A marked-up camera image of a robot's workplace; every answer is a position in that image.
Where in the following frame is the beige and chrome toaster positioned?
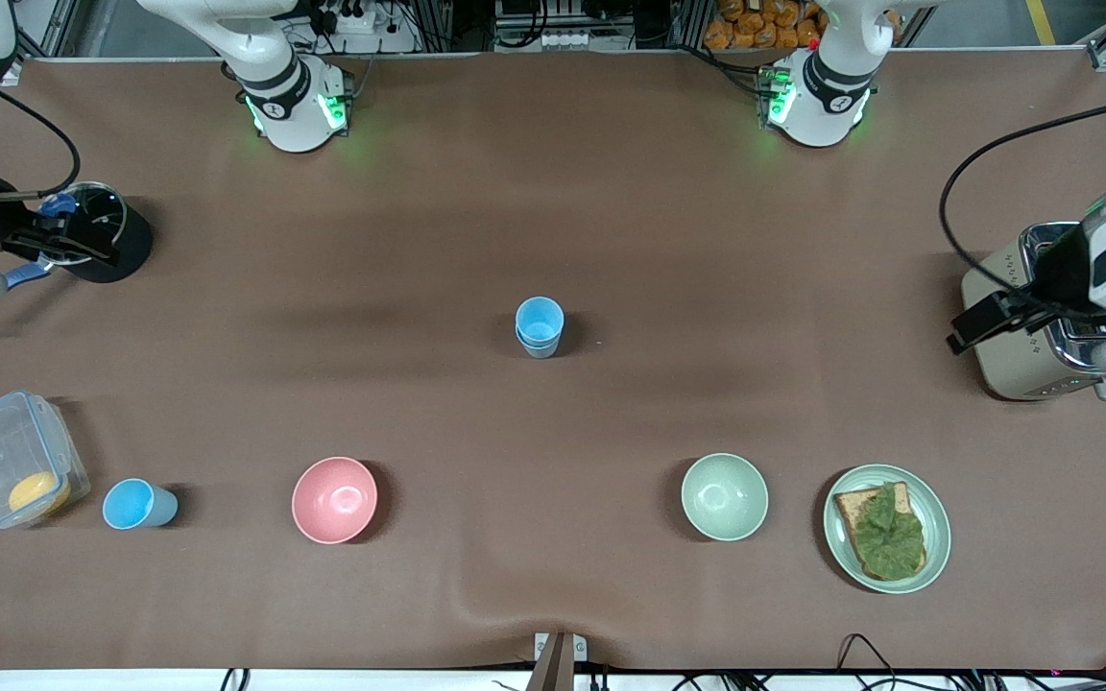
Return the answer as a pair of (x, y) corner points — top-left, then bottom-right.
(960, 222), (1106, 402)

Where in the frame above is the glass lid with blue knob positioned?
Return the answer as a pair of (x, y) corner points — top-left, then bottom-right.
(35, 182), (127, 268)

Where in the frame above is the pale green plate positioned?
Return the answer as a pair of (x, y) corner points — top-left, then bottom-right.
(823, 465), (952, 595)

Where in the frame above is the toast slice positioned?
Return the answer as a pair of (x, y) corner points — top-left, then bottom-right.
(833, 481), (928, 583)

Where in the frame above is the green lettuce leaf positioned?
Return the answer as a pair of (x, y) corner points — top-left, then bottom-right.
(849, 483), (926, 581)

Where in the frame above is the orange round food piece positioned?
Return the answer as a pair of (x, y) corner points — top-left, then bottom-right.
(8, 470), (72, 514)

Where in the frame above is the pale green bowl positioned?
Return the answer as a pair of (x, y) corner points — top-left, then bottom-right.
(681, 453), (770, 542)

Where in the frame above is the white power strip with plugs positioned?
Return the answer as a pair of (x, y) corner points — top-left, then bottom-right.
(311, 0), (420, 54)

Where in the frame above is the pink bowl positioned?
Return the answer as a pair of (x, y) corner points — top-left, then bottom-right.
(291, 456), (379, 545)

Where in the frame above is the bag of orange snacks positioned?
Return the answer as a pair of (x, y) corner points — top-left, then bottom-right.
(704, 0), (828, 51)

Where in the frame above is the brown table cover mat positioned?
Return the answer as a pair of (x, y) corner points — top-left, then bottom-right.
(0, 48), (1106, 673)

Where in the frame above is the black saucepan with blue handle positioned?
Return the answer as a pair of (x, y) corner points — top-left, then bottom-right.
(0, 181), (155, 330)

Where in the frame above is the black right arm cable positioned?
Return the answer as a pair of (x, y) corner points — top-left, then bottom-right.
(0, 88), (82, 201)

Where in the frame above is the black looped cable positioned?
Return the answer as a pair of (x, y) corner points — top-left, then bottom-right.
(836, 633), (904, 691)

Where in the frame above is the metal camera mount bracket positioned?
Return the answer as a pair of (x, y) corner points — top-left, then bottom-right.
(526, 631), (589, 691)

